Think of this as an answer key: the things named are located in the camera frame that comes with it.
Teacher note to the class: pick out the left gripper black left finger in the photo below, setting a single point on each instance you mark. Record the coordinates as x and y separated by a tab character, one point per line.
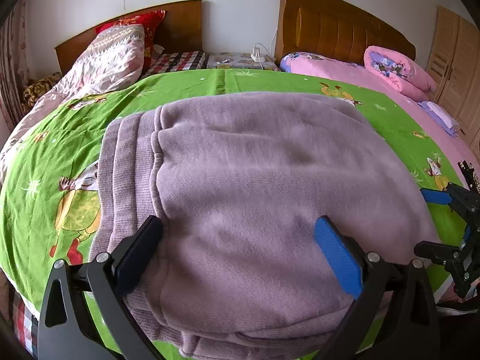
67	330

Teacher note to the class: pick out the red embroidered pillow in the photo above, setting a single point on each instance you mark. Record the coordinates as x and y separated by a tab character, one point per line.
149	21

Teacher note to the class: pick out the brown yellow blanket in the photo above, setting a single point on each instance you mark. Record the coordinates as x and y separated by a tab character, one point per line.
36	89

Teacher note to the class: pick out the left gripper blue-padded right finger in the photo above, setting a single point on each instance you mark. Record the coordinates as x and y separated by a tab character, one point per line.
393	315

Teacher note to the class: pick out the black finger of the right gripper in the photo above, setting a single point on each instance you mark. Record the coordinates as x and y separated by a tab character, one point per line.
440	254

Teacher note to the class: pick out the left wooden headboard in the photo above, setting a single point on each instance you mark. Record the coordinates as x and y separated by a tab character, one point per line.
181	30

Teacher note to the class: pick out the patterned window curtain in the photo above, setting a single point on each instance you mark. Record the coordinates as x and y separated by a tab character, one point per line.
14	68

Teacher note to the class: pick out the right wooden headboard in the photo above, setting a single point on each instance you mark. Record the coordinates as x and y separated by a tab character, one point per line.
335	29

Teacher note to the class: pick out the nightstand with floral cover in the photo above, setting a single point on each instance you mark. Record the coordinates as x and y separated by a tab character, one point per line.
226	60

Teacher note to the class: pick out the lilac knit pants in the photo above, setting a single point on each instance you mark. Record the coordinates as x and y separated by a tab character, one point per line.
238	182

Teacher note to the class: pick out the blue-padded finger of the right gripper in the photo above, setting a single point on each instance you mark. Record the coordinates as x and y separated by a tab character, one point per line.
436	197

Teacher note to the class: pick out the green cartoon bed sheet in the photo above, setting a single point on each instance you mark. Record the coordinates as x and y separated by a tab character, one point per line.
41	223

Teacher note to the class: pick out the pink bed sheet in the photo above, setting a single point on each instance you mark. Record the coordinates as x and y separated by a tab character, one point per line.
393	90

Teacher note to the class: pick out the pink floral quilt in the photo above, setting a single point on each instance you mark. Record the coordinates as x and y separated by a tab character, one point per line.
112	61

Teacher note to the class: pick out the white power strip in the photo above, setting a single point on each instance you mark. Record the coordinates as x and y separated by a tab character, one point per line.
256	55

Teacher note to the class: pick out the light wooden wardrobe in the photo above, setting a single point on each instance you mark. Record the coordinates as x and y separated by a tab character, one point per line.
454	66

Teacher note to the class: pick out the folded pink quilt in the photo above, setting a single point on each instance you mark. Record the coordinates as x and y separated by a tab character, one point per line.
399	72

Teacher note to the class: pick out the wooden headboard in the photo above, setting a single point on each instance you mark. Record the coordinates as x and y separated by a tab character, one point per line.
181	30
335	29

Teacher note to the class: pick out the plaid mattress sheet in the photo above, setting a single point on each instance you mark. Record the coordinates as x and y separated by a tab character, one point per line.
175	62

